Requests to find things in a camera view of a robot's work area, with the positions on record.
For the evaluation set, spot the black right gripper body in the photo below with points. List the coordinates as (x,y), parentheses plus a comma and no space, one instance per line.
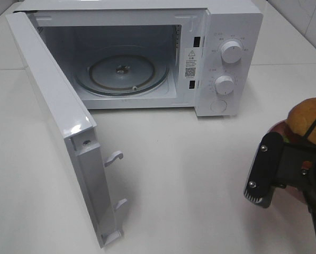
(297,168)

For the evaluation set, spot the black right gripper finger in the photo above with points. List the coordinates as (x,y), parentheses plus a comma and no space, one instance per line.
(259,186)

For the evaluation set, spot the pink round plate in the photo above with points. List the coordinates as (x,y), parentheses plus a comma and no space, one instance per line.
(289,137)

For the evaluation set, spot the burger with lettuce and cheese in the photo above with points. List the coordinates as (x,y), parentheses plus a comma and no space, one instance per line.
(302,120)

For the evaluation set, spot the round door release button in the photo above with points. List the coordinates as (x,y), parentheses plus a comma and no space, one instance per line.
(218,106)

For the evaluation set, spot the white microwave door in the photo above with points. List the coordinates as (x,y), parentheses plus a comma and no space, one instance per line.
(71,125)

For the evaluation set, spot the lower white timer knob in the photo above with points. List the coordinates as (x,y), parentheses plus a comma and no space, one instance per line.
(224,85)

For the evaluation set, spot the upper white power knob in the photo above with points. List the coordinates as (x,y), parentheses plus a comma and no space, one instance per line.
(231,51)

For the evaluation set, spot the white microwave oven body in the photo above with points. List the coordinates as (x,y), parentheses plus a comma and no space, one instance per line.
(71,29)

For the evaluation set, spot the warning label with QR code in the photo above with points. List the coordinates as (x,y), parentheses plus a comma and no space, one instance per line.
(191,60)

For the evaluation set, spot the glass microwave turntable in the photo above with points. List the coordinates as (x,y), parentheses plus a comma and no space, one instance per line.
(122,70)

